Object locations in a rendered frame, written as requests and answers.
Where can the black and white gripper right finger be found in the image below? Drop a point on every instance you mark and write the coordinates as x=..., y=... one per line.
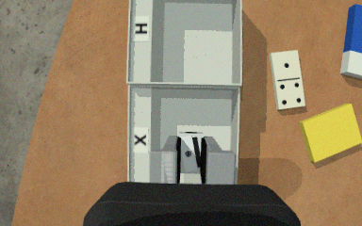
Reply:
x=217, y=166

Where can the grey rack of three bins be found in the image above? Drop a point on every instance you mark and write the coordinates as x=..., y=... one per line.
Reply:
x=197, y=43

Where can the white domino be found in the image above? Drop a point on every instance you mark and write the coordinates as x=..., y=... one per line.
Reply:
x=287, y=79

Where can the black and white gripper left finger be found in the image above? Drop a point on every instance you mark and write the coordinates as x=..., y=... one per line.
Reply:
x=165, y=163

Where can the yellow sticky note pad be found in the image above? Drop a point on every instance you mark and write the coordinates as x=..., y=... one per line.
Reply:
x=330, y=132

